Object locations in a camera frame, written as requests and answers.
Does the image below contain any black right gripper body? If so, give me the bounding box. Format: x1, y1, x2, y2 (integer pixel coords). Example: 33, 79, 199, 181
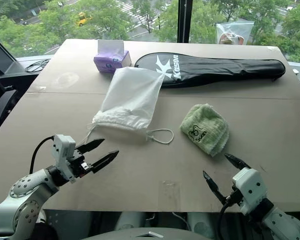
222, 184, 243, 206

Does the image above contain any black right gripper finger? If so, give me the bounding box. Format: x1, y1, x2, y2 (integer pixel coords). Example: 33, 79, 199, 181
202, 170, 227, 204
224, 153, 252, 171

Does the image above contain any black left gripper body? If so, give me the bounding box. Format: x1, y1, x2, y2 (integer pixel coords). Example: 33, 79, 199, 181
69, 148, 94, 179

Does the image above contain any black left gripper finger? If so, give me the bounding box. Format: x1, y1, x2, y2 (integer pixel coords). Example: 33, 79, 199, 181
90, 149, 120, 174
76, 138, 106, 154

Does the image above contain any green folded towel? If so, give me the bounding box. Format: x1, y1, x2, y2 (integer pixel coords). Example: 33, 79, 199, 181
179, 103, 230, 158

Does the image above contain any clear plastic bag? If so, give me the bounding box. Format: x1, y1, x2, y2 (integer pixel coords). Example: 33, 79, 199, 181
215, 20, 255, 46

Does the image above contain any grey robot torso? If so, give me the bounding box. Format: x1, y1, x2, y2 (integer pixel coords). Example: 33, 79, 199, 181
85, 225, 214, 240

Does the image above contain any purple tissue box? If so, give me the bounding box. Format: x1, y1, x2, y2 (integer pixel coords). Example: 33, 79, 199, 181
93, 38, 133, 74

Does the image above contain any black racket cover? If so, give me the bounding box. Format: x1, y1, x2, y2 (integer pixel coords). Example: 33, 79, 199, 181
133, 52, 287, 89

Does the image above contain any black chair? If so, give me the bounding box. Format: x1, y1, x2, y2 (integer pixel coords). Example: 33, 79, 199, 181
0, 69, 18, 141

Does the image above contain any yellow car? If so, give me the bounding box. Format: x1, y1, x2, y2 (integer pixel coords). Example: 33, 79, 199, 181
75, 11, 94, 27

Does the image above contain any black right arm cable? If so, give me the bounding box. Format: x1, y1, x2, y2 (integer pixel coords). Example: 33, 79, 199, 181
218, 200, 231, 220

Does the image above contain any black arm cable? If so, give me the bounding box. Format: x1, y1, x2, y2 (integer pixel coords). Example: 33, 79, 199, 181
218, 200, 231, 220
29, 136, 56, 175

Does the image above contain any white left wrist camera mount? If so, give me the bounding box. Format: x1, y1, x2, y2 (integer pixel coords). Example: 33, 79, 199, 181
51, 134, 77, 185

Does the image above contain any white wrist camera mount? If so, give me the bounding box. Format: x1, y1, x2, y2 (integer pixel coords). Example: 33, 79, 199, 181
51, 134, 77, 185
231, 167, 270, 216

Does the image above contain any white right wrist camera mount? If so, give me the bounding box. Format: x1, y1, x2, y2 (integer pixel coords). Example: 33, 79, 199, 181
231, 167, 270, 216

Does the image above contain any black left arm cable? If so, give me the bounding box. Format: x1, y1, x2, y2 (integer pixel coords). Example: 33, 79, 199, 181
29, 136, 56, 175

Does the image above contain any thin white cable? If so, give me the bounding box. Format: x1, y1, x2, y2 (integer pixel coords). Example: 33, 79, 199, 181
171, 212, 191, 231

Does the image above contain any white drawstring bag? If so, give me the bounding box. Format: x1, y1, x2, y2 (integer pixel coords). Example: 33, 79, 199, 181
85, 66, 175, 146

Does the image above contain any thin black cable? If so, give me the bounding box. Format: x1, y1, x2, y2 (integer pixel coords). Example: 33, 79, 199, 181
24, 58, 52, 74

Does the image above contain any black window frame post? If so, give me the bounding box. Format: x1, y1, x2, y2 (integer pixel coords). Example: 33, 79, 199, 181
176, 0, 195, 44

